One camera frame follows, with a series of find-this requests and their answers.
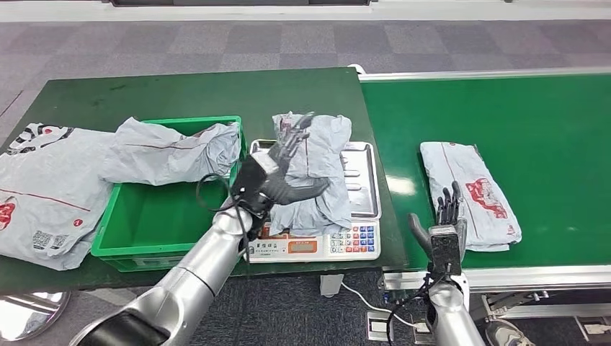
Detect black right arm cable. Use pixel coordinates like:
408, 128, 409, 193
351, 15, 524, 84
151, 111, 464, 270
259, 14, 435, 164
385, 274, 450, 346

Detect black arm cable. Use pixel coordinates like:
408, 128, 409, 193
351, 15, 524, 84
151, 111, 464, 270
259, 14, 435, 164
195, 172, 251, 264
385, 274, 450, 346

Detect white floor cable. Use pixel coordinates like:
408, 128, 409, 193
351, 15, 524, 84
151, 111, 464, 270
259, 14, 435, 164
340, 281, 421, 330

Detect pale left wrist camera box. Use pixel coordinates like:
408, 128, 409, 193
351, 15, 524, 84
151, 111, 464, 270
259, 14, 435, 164
230, 155, 280, 216

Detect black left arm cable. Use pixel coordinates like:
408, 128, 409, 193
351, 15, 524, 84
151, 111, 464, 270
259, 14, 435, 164
195, 172, 251, 264

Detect green plastic crate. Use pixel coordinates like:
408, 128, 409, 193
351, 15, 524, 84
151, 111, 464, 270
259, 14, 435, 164
90, 115, 246, 273

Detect green conveyor belt aluminium frame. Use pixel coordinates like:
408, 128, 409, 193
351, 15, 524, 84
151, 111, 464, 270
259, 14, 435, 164
357, 66, 611, 321

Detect silver floor socket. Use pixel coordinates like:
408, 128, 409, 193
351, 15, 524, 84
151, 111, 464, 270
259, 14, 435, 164
411, 315, 440, 346
365, 311, 395, 343

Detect white electronic scale steel tray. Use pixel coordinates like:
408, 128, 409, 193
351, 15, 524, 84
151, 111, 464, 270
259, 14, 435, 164
246, 139, 382, 264

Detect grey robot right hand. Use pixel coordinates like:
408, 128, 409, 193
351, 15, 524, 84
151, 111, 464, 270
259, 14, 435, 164
408, 180, 468, 261

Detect flat grey parcel red print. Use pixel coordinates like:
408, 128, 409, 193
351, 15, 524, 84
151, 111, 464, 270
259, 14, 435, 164
419, 141, 522, 253

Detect grey parcel bag red print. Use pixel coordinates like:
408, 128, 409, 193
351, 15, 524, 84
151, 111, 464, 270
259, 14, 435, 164
268, 112, 354, 237

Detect round chrome base plate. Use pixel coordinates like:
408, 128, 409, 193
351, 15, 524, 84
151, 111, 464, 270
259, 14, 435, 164
0, 292, 71, 344

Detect grey table foot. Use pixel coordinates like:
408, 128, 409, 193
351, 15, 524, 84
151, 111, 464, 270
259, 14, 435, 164
81, 288, 138, 309

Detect large grey mailer bag QR codes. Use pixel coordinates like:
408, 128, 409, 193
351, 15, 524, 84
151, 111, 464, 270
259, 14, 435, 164
0, 123, 118, 272

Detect grey table leg bracket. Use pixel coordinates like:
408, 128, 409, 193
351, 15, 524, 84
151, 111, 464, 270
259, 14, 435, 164
319, 273, 344, 299

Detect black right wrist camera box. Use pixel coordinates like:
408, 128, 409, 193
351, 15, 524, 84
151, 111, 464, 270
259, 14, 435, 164
429, 226, 463, 277

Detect grey shoe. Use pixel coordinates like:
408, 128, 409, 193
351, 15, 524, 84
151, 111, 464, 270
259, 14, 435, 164
484, 319, 535, 346

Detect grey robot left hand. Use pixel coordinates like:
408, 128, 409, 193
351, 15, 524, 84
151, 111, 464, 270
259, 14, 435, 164
259, 112, 330, 206

